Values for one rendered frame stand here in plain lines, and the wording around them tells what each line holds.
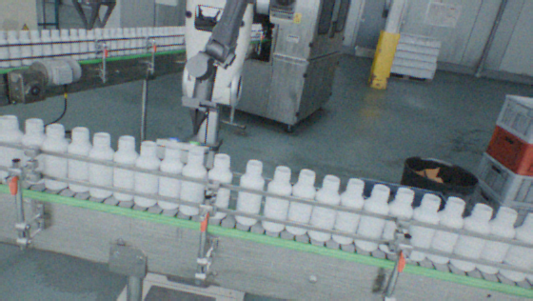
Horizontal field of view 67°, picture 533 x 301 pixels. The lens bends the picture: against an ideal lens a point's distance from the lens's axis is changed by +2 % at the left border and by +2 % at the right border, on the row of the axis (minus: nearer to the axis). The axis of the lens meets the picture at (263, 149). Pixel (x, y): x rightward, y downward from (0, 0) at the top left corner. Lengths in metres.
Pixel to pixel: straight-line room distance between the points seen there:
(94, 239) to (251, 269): 0.41
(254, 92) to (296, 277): 3.90
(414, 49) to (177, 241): 9.59
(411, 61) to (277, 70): 6.11
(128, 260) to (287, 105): 3.74
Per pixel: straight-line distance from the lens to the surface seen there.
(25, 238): 1.18
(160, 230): 1.06
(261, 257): 1.04
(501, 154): 3.32
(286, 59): 4.58
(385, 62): 8.55
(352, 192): 0.99
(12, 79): 2.30
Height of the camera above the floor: 1.56
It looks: 22 degrees down
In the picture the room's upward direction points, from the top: 9 degrees clockwise
